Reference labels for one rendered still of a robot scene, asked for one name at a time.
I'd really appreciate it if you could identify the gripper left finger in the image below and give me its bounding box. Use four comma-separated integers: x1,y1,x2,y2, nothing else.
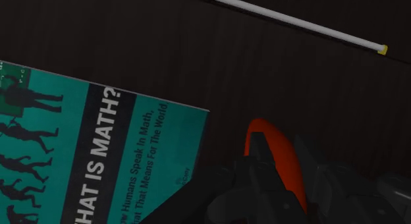
141,132,306,224

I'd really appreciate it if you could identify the teal book with black figures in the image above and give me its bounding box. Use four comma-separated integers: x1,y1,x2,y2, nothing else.
0,60,211,224

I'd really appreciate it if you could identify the white stick with yellow tip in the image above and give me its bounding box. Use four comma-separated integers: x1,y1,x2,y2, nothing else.
189,0,389,56

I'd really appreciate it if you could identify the red rounded object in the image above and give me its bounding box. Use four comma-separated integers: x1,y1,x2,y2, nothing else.
244,117,308,215

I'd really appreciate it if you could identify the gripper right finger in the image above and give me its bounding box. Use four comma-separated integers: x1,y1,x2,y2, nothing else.
293,134,411,224

